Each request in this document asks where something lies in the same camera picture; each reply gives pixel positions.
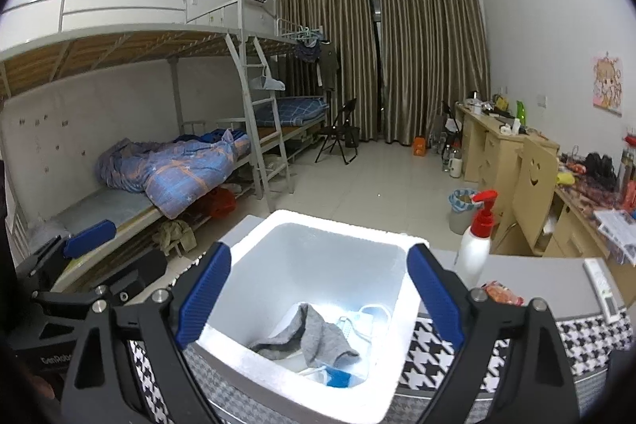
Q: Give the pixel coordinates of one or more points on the anime girl poster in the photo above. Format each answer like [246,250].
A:
[608,86]

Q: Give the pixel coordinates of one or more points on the grey trash bin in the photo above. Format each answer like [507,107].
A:
[462,209]

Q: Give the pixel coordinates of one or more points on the red snack packet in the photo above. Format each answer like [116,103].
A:
[502,294]

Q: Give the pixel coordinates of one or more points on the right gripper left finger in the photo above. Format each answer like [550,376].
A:
[102,384]

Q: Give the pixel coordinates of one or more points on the black folding chair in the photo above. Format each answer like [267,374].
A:
[342,134]

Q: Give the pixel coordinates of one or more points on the orange container on floor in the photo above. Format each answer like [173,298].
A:
[419,146]

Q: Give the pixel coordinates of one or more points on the wooden desk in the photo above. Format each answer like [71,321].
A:
[491,160]

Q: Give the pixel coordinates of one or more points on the houndstooth table mat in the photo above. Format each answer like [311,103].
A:
[588,342]

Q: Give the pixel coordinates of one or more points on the white pump bottle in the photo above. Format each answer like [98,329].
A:
[476,240]

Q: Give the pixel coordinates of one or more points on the white remote control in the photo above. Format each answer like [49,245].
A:
[605,295]

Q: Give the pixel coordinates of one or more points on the metal bunk bed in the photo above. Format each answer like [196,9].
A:
[68,96]

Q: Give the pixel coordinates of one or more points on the white foam box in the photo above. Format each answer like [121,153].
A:
[348,274]

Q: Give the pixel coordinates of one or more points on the brown curtains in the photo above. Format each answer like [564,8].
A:
[401,60]

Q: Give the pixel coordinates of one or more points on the grey sock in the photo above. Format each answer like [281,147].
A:
[309,336]

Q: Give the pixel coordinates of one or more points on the wooden smiley chair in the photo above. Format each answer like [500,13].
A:
[520,232]

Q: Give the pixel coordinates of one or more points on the papers on desk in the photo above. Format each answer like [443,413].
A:
[618,226]

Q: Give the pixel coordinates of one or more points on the blue face mask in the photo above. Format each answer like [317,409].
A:
[363,329]

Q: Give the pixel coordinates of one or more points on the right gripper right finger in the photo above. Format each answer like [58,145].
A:
[536,384]

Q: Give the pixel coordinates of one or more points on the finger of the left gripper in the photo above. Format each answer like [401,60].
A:
[117,287]
[84,235]

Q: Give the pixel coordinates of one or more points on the left hand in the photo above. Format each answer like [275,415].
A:
[43,389]

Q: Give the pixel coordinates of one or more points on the black headphones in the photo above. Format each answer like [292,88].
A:
[601,170]

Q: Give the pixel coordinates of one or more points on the blue plaid quilt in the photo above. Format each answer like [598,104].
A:
[173,175]

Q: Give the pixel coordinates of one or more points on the red bag under bed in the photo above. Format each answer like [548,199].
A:
[218,203]

